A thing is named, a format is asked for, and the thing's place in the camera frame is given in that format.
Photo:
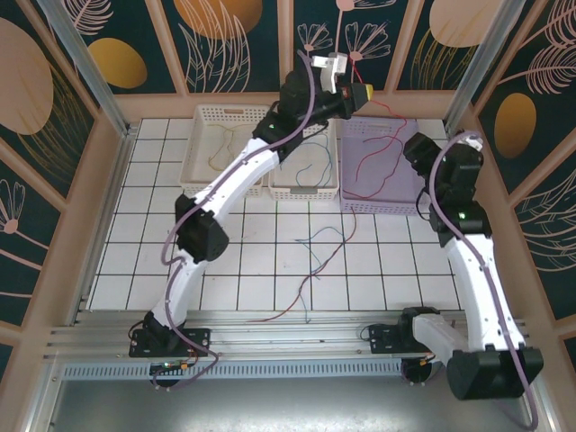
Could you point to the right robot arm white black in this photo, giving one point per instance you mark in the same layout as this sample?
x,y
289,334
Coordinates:
x,y
477,279

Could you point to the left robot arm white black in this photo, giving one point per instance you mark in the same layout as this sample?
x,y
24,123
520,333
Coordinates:
x,y
238,175

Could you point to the purple perforated basket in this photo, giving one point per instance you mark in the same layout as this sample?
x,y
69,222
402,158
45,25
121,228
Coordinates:
x,y
405,189

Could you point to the large white perforated basket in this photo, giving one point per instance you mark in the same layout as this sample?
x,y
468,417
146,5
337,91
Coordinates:
x,y
198,153

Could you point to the grey metal sheet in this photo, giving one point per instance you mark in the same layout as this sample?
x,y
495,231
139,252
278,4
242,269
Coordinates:
x,y
288,405

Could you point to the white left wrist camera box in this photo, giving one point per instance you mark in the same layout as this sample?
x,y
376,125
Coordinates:
x,y
333,67

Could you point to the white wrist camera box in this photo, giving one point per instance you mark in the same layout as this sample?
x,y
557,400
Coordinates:
x,y
474,140
333,67

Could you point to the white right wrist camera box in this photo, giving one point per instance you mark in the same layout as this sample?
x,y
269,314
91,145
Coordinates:
x,y
474,140

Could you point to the aluminium frame post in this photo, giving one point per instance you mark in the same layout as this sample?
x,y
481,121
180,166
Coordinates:
x,y
87,67
476,67

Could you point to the aluminium side rail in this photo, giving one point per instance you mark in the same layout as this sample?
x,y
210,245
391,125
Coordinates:
x,y
107,216

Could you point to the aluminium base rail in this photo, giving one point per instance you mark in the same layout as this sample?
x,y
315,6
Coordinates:
x,y
288,335

